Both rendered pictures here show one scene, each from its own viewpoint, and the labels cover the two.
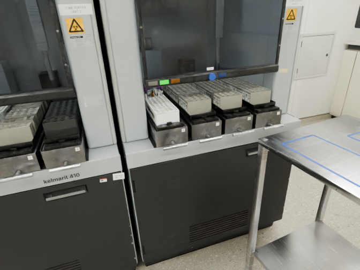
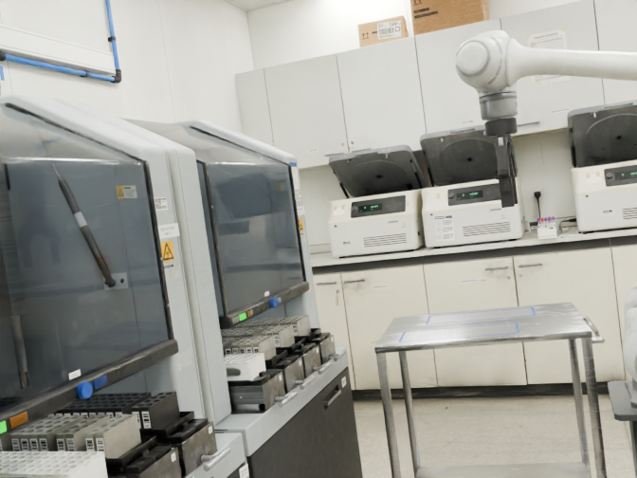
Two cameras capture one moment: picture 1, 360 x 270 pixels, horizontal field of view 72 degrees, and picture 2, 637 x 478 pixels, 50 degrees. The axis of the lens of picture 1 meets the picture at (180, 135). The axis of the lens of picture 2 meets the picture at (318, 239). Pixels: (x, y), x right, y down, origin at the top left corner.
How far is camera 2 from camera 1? 140 cm
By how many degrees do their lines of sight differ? 55
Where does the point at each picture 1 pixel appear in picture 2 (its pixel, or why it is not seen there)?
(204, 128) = (293, 372)
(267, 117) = (327, 346)
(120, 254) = not seen: outside the picture
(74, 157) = (208, 446)
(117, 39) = (197, 266)
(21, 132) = (129, 428)
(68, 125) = (171, 403)
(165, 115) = (256, 363)
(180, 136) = (279, 389)
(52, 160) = (191, 457)
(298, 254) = not seen: outside the picture
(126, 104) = (211, 358)
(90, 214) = not seen: outside the picture
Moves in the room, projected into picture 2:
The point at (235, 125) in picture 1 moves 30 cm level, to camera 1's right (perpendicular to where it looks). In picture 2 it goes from (311, 362) to (364, 340)
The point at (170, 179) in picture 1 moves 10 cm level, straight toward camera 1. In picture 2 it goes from (281, 466) to (311, 469)
